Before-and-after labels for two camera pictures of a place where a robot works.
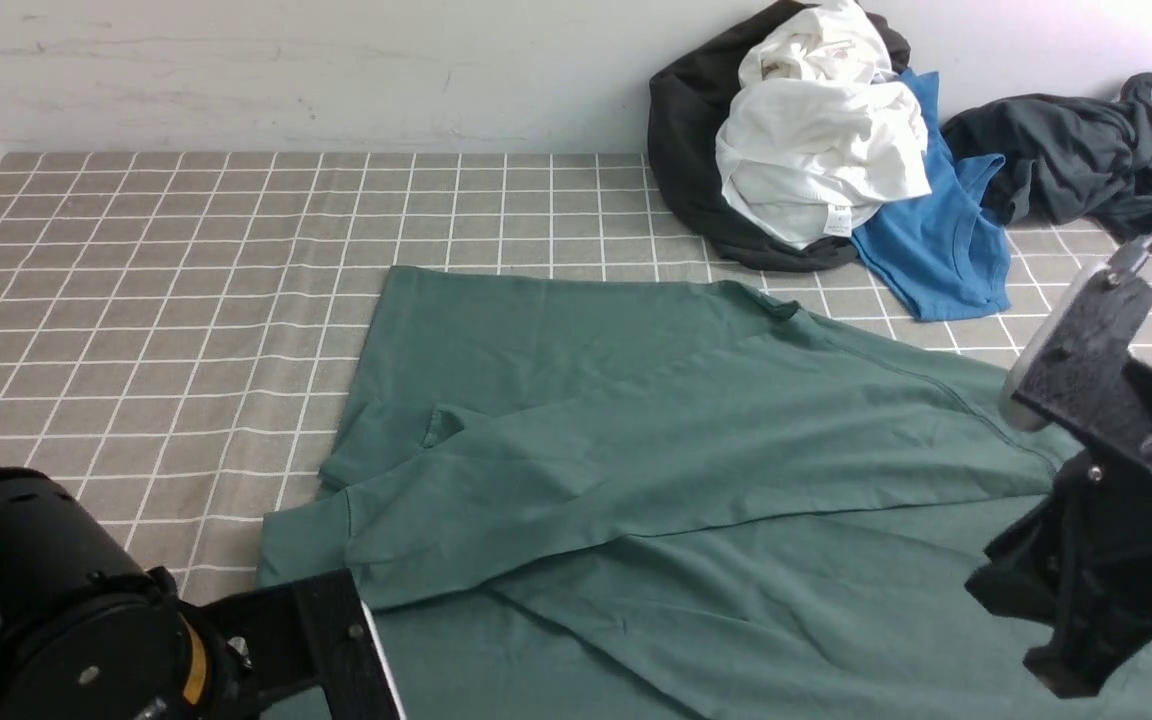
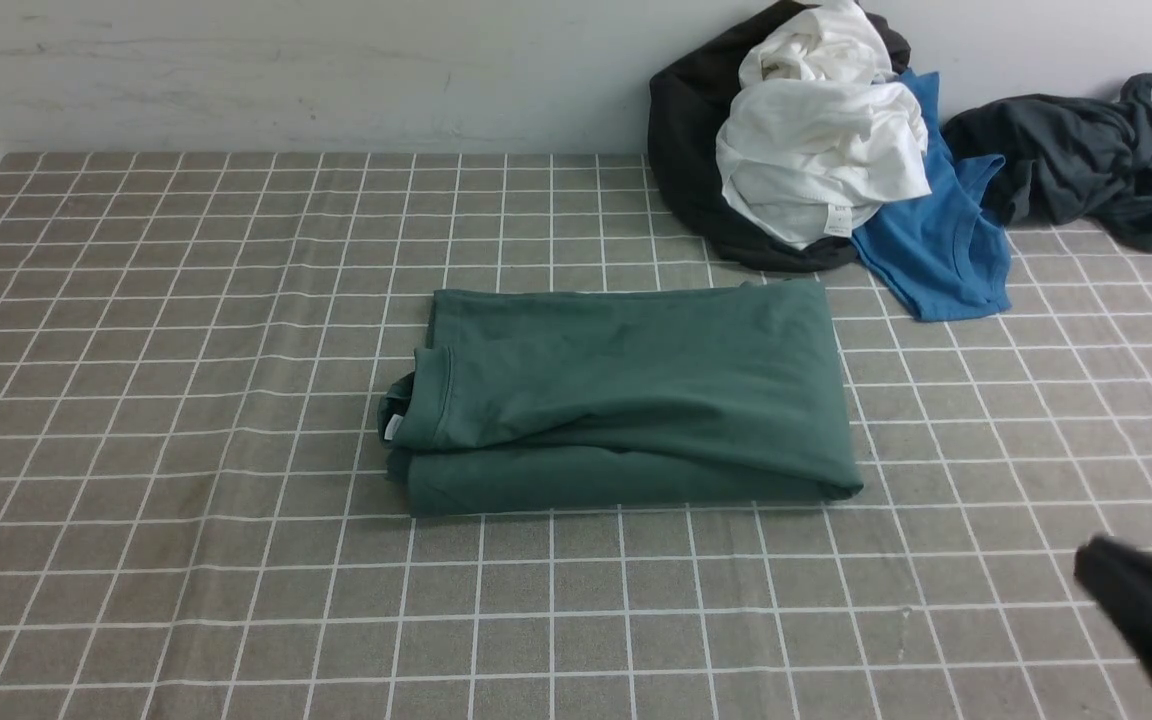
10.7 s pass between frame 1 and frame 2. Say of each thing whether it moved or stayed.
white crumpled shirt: stayed
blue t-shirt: stayed
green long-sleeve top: moved
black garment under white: stayed
